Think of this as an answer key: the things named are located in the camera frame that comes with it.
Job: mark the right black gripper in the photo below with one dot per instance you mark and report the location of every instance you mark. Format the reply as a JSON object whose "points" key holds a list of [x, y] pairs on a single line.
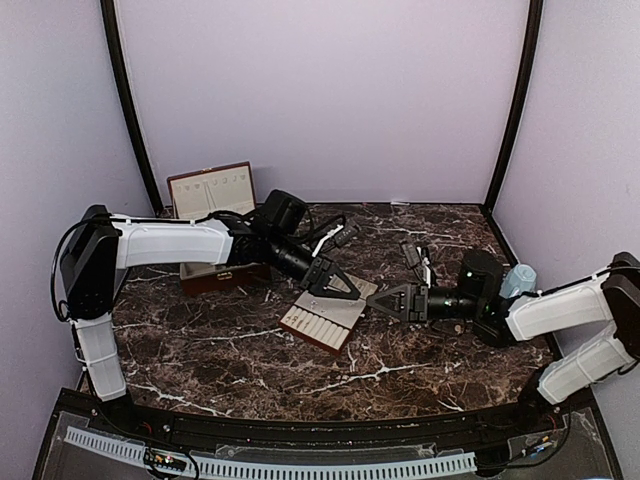
{"points": [[417, 302]]}

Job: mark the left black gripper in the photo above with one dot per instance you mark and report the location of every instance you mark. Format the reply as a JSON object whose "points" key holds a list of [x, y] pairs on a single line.
{"points": [[318, 287]]}

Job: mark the beige jewelry tray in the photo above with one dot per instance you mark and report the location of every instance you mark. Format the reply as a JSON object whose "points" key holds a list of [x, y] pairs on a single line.
{"points": [[327, 323]]}

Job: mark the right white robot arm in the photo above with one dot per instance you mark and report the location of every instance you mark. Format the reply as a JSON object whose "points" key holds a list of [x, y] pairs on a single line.
{"points": [[505, 307]]}

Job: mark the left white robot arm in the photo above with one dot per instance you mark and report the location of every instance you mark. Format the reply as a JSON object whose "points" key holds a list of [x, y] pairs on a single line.
{"points": [[89, 254]]}

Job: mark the light blue plastic cup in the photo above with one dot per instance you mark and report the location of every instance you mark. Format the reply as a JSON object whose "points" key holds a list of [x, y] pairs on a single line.
{"points": [[521, 278]]}

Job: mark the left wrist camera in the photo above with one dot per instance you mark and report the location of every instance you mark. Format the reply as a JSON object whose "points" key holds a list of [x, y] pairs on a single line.
{"points": [[336, 238]]}

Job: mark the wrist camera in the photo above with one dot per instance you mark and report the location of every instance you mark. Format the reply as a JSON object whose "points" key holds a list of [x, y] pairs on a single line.
{"points": [[336, 238], [418, 261]]}

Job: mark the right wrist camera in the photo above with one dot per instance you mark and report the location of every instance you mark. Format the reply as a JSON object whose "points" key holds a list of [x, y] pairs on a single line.
{"points": [[418, 261]]}

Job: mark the black front rail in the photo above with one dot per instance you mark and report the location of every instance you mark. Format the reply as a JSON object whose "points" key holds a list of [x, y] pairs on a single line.
{"points": [[482, 429]]}

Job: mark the white slotted cable duct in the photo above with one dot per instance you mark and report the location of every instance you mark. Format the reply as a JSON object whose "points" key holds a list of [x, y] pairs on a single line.
{"points": [[237, 462]]}

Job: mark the right black frame post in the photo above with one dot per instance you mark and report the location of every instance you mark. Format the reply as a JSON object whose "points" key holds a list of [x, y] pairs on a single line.
{"points": [[521, 87]]}

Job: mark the black frame post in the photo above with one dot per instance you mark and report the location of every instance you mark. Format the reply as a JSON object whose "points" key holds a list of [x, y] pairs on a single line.
{"points": [[128, 108], [521, 87]]}

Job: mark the left black frame post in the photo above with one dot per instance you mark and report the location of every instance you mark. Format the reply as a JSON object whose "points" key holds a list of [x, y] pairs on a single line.
{"points": [[128, 108]]}

